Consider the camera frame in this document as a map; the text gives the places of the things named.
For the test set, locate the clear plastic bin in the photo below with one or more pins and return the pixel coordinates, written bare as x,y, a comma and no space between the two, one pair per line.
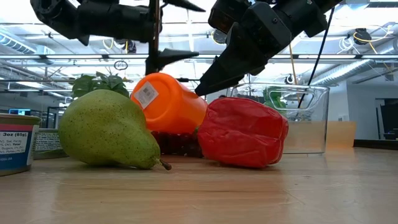
311,137

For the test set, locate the silver ventilation duct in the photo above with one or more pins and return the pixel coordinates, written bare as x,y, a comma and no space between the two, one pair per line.
357,68

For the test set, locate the green speckled pear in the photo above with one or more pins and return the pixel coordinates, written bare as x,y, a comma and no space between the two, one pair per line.
105,130

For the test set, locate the computer monitor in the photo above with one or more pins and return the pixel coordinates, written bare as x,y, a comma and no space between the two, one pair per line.
19,112

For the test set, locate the red bell pepper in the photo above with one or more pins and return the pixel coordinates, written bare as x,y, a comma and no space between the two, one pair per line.
242,133

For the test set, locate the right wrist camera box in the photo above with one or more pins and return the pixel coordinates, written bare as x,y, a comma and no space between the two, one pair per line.
227,15

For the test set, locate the gold can green label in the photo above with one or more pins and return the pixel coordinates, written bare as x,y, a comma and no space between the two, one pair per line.
49,144

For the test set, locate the green plastic bottle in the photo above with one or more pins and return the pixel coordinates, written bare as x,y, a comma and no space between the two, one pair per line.
273,99

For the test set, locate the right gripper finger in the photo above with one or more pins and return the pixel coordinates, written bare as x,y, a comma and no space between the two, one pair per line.
227,74

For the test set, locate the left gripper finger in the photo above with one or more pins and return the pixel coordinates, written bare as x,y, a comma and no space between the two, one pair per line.
183,4
174,57

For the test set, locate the tall can blue pink label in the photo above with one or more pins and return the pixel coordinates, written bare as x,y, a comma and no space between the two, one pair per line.
15,146

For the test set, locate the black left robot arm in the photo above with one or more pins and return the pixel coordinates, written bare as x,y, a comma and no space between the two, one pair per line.
56,15

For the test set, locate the dark red grape bunch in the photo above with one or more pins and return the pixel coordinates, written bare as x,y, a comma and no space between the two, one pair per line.
177,144

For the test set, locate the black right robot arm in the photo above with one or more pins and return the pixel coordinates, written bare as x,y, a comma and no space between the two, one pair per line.
311,12

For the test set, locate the green potted plant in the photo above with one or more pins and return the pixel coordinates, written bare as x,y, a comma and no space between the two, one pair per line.
109,82

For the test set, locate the dark desk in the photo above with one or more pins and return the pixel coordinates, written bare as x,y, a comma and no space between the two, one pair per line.
376,143

